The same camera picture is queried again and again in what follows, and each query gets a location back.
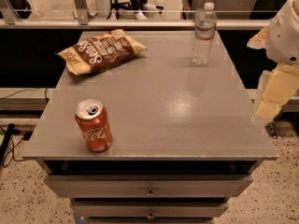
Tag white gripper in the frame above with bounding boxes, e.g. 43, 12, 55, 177
247, 0, 299, 120

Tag red coke can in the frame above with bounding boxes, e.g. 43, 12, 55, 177
75, 99, 113, 152

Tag clear plastic water bottle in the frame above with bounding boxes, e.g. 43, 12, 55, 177
192, 2, 217, 65

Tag grey drawer cabinet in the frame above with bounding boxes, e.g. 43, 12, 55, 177
23, 31, 277, 224

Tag brown yellow chip bag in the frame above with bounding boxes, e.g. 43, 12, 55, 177
58, 29, 147, 76

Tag upper grey drawer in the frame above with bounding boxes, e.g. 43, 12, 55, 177
44, 175, 253, 198

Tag grey drawer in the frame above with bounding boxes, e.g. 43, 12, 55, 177
71, 200, 229, 219
44, 175, 253, 198

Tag lower grey drawer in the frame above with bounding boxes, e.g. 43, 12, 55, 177
71, 200, 229, 219

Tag metal railing bar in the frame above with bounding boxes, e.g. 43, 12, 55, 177
0, 19, 270, 31

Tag black floor cables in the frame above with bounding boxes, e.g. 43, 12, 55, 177
0, 123, 32, 169

